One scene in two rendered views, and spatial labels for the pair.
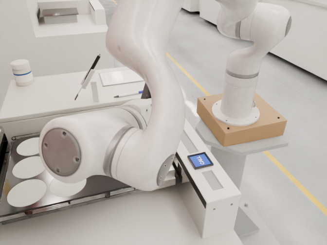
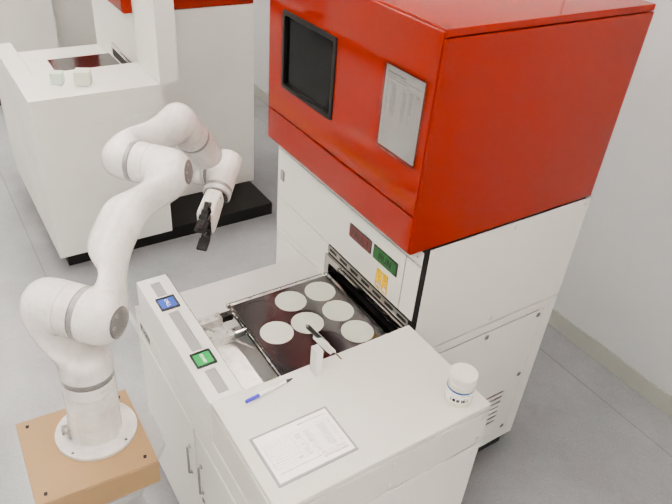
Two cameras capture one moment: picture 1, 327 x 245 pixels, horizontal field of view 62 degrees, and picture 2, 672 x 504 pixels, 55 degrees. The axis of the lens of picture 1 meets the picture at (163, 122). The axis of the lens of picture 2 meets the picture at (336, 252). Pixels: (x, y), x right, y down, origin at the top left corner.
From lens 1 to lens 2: 2.22 m
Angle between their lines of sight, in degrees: 110
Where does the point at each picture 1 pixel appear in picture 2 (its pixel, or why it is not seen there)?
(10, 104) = (422, 349)
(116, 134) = not seen: hidden behind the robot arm
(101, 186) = (259, 301)
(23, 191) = (323, 291)
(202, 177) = (167, 290)
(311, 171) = not seen: outside the picture
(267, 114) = (42, 431)
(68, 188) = (287, 297)
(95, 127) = not seen: hidden behind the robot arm
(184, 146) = (183, 317)
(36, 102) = (392, 356)
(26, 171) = (337, 306)
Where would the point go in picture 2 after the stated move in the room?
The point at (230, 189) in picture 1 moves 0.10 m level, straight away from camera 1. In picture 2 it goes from (144, 284) to (133, 304)
